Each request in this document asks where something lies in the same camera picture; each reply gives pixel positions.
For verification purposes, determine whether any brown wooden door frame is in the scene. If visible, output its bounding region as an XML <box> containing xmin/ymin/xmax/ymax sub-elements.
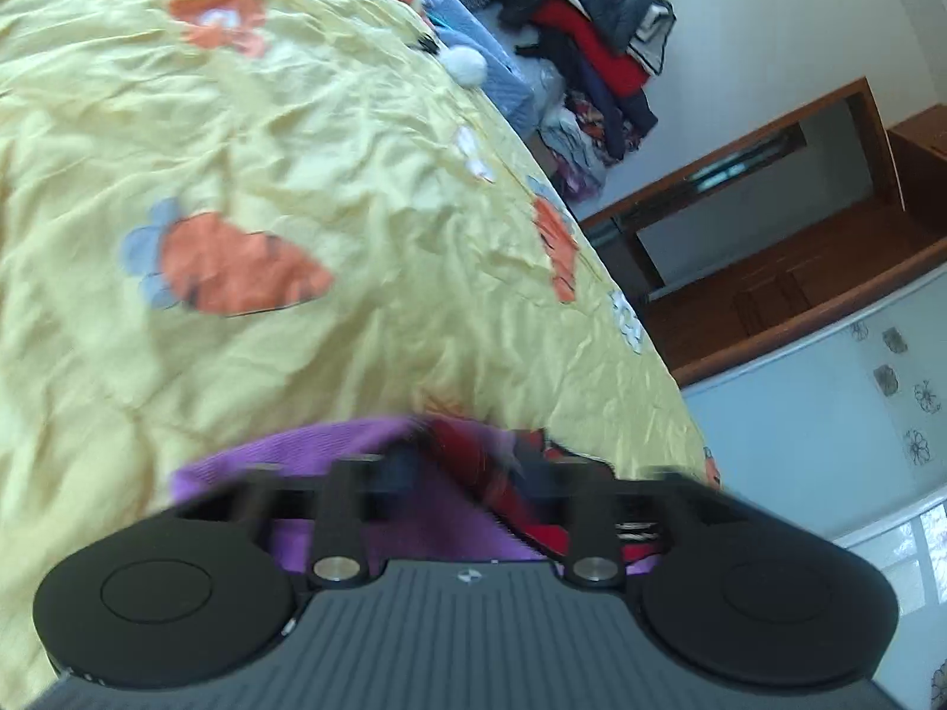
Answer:
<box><xmin>581</xmin><ymin>79</ymin><xmax>945</xmax><ymax>386</ymax></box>

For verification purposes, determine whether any pile of dark clothes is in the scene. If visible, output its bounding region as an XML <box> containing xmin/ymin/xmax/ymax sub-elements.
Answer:
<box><xmin>429</xmin><ymin>0</ymin><xmax>676</xmax><ymax>202</ymax></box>

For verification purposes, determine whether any yellow floral bed quilt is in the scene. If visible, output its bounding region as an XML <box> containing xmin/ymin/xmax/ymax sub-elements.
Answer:
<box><xmin>2</xmin><ymin>0</ymin><xmax>705</xmax><ymax>708</ymax></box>

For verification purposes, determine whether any purple sweater with red trim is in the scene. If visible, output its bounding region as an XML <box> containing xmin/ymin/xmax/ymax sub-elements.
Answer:
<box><xmin>170</xmin><ymin>415</ymin><xmax>663</xmax><ymax>574</ymax></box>

